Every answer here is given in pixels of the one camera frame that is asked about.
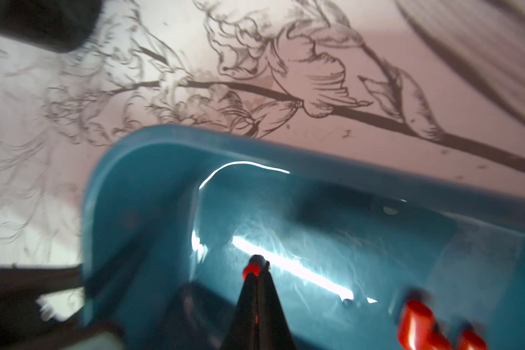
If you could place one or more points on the teal plastic storage box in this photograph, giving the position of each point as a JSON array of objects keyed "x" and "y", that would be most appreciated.
[{"x": 172, "y": 215}]

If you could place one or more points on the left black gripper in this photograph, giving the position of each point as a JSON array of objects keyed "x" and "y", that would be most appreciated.
[{"x": 22, "y": 324}]

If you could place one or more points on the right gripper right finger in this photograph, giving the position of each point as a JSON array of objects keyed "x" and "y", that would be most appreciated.
[{"x": 273, "y": 330}]

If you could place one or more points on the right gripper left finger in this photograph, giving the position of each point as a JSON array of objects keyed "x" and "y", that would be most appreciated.
[{"x": 243, "y": 332}]

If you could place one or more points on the red screw sleeve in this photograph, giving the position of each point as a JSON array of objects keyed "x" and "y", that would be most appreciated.
[
  {"x": 251, "y": 268},
  {"x": 470, "y": 340},
  {"x": 416, "y": 329}
]

